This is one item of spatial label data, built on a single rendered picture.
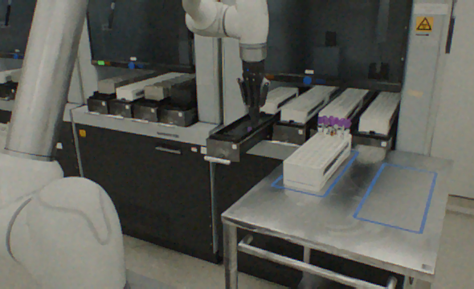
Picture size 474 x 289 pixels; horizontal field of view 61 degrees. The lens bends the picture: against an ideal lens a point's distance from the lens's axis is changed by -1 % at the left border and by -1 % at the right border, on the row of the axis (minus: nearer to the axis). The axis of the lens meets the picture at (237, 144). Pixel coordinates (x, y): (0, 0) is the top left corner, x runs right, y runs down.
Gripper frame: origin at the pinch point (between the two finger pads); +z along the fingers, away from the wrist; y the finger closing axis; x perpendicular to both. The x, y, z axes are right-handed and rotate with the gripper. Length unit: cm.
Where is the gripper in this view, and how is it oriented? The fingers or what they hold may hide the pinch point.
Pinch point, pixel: (254, 116)
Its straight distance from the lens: 144.7
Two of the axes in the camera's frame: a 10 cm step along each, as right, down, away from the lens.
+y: -8.4, -2.1, 5.0
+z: 0.4, 9.0, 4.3
